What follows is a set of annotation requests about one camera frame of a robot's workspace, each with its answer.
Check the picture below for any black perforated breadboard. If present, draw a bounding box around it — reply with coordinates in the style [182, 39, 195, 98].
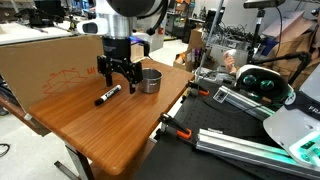
[135, 80, 320, 180]

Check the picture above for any brown cardboard box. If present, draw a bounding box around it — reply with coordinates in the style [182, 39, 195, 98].
[0, 35, 103, 111]

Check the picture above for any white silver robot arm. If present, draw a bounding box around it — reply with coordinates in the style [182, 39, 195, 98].
[95, 0, 169, 94]

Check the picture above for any white vr headset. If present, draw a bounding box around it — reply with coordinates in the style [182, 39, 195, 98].
[236, 64, 293, 102]

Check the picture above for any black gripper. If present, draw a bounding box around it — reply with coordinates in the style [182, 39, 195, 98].
[97, 36, 142, 94]

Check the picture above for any black white marker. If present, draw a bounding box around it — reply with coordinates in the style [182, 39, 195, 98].
[94, 85, 122, 106]

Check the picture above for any black camera tripod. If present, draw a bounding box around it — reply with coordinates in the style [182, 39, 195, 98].
[243, 0, 313, 86]

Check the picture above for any aluminium rail short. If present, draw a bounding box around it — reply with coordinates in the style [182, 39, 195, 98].
[213, 86, 281, 121]

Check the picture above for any orange black clamp far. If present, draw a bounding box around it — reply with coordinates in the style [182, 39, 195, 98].
[186, 81, 210, 96]

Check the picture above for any orange black clamp near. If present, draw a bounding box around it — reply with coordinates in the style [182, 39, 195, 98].
[158, 113, 192, 140]

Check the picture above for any aluminium rail long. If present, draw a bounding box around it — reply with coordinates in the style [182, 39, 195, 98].
[196, 129, 320, 180]

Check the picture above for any orange black clamp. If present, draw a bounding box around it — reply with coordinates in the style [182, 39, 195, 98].
[158, 113, 192, 140]
[186, 81, 210, 96]

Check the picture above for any small steel pot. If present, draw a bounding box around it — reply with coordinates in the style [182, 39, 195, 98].
[139, 68, 162, 94]

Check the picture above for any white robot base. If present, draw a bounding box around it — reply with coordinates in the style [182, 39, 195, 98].
[263, 65, 320, 168]

